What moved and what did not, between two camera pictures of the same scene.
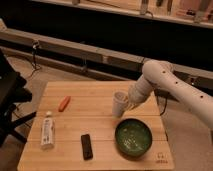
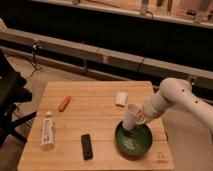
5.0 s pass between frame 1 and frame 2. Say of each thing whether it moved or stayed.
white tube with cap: stayed
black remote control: stayed
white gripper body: moved
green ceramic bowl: stayed
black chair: stayed
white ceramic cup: moved
